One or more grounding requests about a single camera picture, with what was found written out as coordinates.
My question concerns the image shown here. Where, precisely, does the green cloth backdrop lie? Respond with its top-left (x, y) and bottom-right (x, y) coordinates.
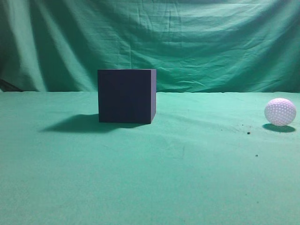
top-left (0, 0), bottom-right (300, 92)

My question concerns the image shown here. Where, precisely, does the green table cloth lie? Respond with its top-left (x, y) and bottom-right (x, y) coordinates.
top-left (0, 92), bottom-right (300, 225)

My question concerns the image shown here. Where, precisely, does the dark blue cube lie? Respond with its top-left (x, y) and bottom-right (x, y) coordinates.
top-left (97, 69), bottom-right (157, 124)

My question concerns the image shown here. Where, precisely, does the white dimpled golf ball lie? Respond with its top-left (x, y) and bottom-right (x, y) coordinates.
top-left (264, 98), bottom-right (297, 127)

